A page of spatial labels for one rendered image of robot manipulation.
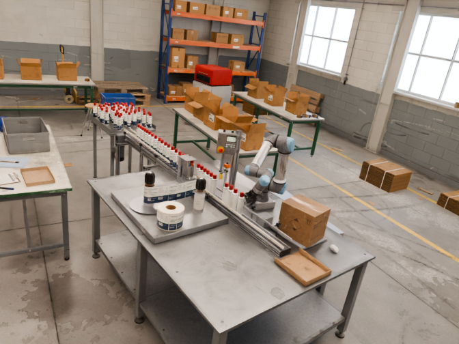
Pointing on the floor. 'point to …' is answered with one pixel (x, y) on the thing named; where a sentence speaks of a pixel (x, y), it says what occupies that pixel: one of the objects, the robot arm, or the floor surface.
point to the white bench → (46, 159)
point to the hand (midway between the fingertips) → (247, 203)
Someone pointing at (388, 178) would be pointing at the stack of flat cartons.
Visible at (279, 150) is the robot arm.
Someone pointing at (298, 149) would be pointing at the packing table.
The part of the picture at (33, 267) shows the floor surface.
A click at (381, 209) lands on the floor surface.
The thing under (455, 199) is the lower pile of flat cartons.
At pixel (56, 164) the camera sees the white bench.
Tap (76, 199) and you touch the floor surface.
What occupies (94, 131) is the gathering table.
